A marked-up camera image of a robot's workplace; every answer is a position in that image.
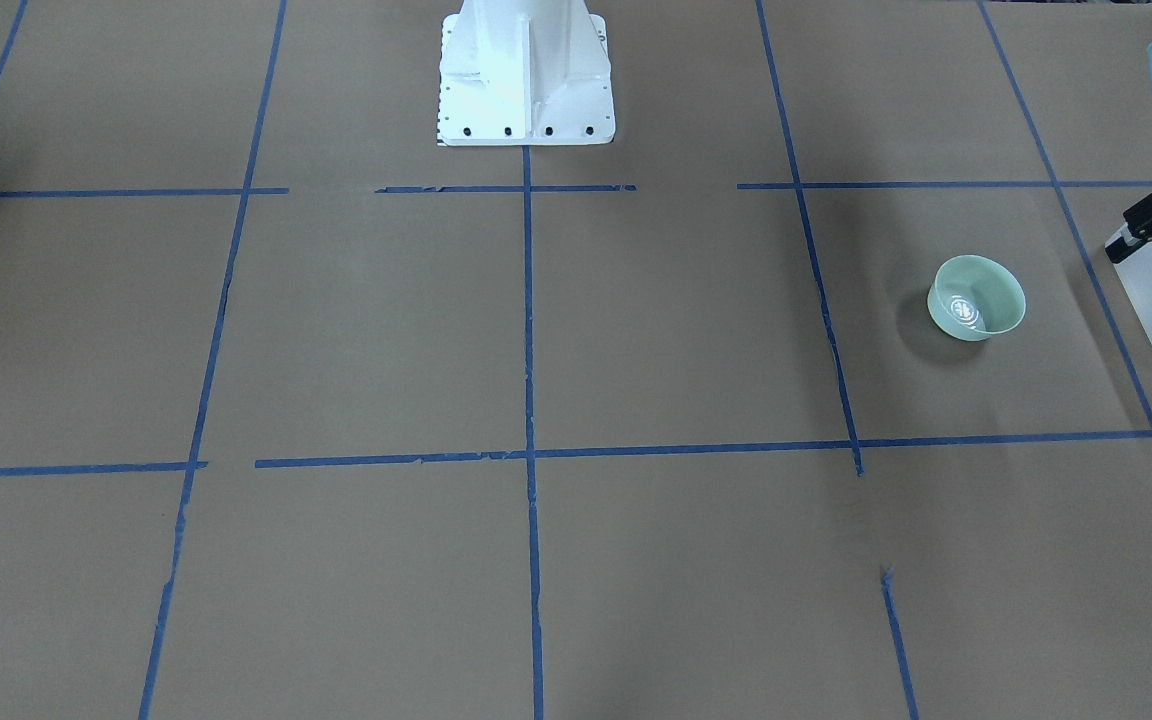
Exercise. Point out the pale green ceramic bowl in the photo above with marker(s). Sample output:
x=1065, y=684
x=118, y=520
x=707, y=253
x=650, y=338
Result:
x=972, y=299

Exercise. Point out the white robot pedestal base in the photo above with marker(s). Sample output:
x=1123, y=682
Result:
x=525, y=73

